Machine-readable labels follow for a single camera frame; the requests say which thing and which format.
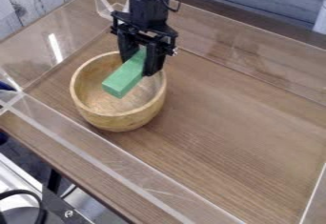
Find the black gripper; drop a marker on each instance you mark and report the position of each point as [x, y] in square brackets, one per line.
[141, 27]

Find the green rectangular block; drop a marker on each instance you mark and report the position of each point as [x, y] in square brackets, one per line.
[127, 75]

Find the brown wooden bowl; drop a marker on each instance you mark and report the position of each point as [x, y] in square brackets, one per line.
[104, 111]

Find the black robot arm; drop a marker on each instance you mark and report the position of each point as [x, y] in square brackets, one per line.
[141, 27]

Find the black metal table leg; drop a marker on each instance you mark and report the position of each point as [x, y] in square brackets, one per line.
[53, 182]

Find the clear acrylic corner bracket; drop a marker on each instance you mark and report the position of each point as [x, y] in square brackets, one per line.
[104, 8]

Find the clear acrylic front wall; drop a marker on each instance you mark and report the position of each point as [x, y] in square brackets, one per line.
[149, 173]

